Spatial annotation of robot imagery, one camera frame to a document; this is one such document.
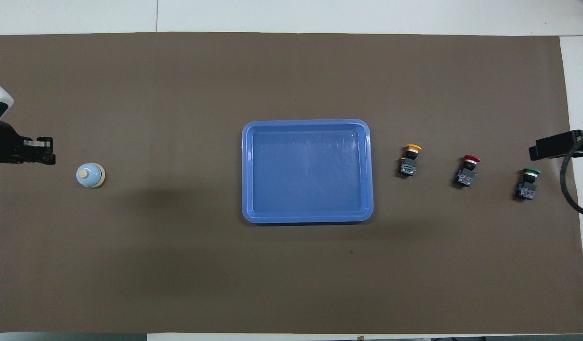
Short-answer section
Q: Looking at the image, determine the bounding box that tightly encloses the blue plastic tray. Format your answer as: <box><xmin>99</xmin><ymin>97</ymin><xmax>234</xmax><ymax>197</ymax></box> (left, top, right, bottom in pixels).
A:
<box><xmin>241</xmin><ymin>119</ymin><xmax>374</xmax><ymax>224</ymax></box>

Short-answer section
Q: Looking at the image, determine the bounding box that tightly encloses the green push button switch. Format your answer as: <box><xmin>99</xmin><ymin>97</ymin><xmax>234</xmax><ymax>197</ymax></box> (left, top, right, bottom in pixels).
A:
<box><xmin>513</xmin><ymin>168</ymin><xmax>541</xmax><ymax>201</ymax></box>

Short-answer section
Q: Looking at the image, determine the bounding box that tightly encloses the red push button switch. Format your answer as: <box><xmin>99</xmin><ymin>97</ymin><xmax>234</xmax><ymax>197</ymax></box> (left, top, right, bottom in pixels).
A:
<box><xmin>453</xmin><ymin>154</ymin><xmax>481</xmax><ymax>188</ymax></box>

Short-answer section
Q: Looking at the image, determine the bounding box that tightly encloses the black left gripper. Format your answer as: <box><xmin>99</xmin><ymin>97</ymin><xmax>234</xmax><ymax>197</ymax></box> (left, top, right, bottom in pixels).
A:
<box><xmin>0</xmin><ymin>121</ymin><xmax>56</xmax><ymax>166</ymax></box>

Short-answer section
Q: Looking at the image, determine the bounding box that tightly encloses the yellow push button switch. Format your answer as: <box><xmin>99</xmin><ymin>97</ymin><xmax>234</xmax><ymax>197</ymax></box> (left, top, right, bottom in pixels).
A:
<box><xmin>397</xmin><ymin>144</ymin><xmax>423</xmax><ymax>177</ymax></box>

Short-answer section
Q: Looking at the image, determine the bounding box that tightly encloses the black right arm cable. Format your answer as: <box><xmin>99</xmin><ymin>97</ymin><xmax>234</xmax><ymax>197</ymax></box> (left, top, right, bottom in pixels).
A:
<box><xmin>559</xmin><ymin>142</ymin><xmax>583</xmax><ymax>217</ymax></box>

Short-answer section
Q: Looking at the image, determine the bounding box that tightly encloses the brown table mat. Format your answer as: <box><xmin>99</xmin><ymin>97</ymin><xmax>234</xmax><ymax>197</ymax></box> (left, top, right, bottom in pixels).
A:
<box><xmin>0</xmin><ymin>32</ymin><xmax>583</xmax><ymax>334</ymax></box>

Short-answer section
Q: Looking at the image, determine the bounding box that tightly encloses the light blue call bell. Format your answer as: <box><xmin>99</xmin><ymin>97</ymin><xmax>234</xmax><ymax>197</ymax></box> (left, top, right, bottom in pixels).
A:
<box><xmin>76</xmin><ymin>162</ymin><xmax>106</xmax><ymax>188</ymax></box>

